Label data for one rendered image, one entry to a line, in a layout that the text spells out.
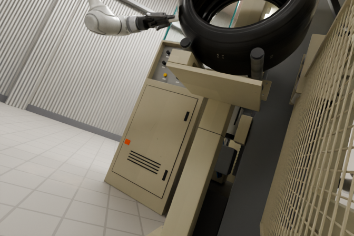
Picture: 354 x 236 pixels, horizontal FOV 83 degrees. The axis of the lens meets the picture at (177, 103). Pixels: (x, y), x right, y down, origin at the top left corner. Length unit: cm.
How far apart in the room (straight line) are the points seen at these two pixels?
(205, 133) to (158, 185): 62
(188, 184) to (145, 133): 65
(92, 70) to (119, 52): 64
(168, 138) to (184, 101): 30
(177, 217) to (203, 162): 29
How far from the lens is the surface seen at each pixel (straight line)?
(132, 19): 114
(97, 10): 107
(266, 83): 107
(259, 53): 75
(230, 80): 72
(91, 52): 433
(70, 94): 425
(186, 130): 145
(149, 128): 157
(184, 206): 110
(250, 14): 132
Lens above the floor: 55
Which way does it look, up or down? 8 degrees up
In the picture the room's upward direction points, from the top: 21 degrees clockwise
